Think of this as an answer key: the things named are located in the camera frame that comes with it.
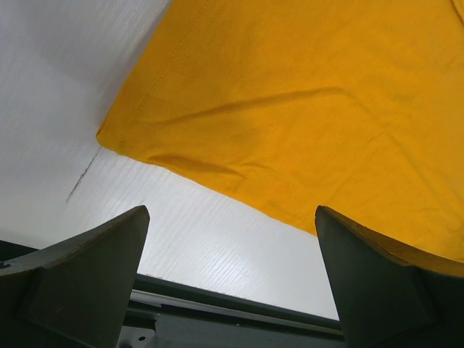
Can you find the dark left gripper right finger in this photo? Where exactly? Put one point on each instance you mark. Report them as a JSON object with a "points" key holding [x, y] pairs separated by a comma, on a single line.
{"points": [[388, 293]]}

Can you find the orange t shirt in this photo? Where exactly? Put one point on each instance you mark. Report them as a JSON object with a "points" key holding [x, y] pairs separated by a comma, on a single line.
{"points": [[289, 105]]}

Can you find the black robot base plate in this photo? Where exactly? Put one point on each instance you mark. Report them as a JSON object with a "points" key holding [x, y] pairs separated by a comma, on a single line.
{"points": [[157, 320]]}

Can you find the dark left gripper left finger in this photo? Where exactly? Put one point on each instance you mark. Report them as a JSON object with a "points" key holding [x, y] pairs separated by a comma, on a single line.
{"points": [[74, 293]]}

